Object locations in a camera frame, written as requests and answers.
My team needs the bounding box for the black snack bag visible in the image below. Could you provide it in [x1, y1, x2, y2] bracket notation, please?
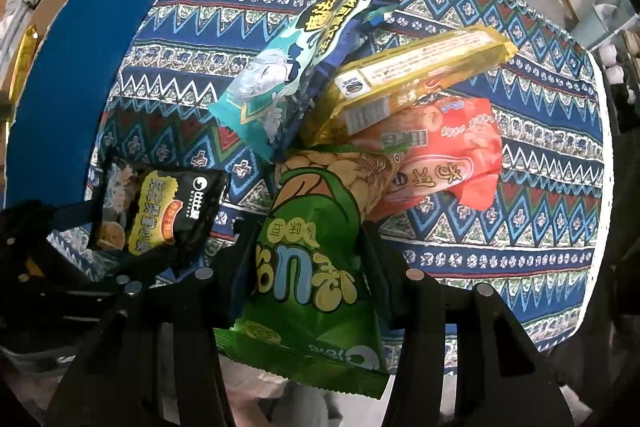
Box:
[89, 148, 229, 260]

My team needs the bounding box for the green snack bag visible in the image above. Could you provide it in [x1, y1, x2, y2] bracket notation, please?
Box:
[215, 145, 404, 399]

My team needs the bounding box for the orange-red snack bag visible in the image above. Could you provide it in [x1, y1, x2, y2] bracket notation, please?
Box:
[349, 96, 502, 221]

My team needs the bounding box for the gold biscuit pack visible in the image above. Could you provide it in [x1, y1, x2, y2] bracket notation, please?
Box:
[299, 25, 518, 147]

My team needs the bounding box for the teal snack bag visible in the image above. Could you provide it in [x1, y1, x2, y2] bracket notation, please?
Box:
[208, 0, 412, 162]

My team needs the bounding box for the patterned blue tablecloth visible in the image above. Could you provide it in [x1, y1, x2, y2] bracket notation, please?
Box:
[48, 0, 615, 376]

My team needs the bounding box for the blue cardboard box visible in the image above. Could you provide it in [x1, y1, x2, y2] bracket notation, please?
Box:
[4, 0, 154, 207]

